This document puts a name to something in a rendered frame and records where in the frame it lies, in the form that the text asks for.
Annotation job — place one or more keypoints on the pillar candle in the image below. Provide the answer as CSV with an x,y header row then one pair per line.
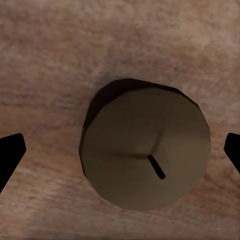
x,y
144,146

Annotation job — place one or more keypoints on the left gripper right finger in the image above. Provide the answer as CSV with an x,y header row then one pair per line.
x,y
232,149

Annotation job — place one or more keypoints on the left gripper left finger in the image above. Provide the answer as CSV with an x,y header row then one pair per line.
x,y
12,150

